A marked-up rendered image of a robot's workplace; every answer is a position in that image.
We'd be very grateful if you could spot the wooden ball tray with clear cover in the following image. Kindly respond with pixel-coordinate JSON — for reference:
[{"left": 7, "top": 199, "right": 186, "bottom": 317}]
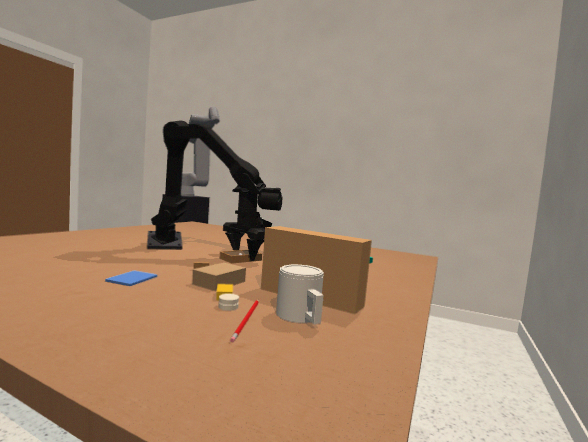
[{"left": 220, "top": 250, "right": 262, "bottom": 263}]

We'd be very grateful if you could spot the blue flat rectangular pad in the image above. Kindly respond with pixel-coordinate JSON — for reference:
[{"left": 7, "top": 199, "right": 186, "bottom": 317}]
[{"left": 105, "top": 271, "right": 158, "bottom": 286}]

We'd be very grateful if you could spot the cream round disc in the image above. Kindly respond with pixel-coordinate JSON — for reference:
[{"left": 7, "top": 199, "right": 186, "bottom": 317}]
[
  {"left": 219, "top": 303, "right": 239, "bottom": 311},
  {"left": 219, "top": 294, "right": 239, "bottom": 305}
]

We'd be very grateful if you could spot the brown rectangular block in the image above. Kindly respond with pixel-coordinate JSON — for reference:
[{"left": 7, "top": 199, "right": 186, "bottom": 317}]
[{"left": 261, "top": 226, "right": 372, "bottom": 314}]

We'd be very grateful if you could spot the yellow rectangular block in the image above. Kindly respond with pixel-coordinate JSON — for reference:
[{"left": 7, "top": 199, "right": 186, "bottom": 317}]
[{"left": 216, "top": 284, "right": 233, "bottom": 300}]

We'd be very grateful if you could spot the tan flat rectangular box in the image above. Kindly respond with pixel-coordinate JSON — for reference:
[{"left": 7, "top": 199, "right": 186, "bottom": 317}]
[{"left": 192, "top": 263, "right": 246, "bottom": 291}]

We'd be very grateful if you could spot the red pencil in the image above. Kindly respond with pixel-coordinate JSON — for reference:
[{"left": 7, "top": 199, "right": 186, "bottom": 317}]
[{"left": 230, "top": 300, "right": 259, "bottom": 342}]

